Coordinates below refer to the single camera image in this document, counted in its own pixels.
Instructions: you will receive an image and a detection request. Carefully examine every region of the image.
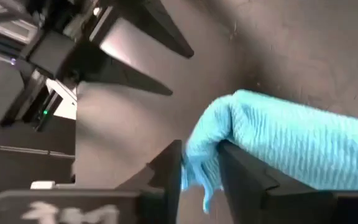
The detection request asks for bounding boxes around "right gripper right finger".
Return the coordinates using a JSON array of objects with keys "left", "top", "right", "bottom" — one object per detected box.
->
[{"left": 218, "top": 140, "right": 335, "bottom": 224}]

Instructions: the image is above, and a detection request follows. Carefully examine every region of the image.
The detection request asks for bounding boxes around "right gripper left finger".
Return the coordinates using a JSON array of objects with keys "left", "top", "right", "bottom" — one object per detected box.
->
[{"left": 115, "top": 139, "right": 184, "bottom": 224}]

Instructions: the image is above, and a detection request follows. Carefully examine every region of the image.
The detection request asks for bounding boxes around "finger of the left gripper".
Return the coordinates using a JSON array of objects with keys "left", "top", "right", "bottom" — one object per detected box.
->
[
  {"left": 126, "top": 0, "right": 195, "bottom": 59},
  {"left": 73, "top": 17, "right": 173, "bottom": 96}
]

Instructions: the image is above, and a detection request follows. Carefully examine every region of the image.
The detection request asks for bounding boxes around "teal microfiber towel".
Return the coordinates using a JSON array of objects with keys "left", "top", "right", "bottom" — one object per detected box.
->
[{"left": 181, "top": 89, "right": 358, "bottom": 214}]

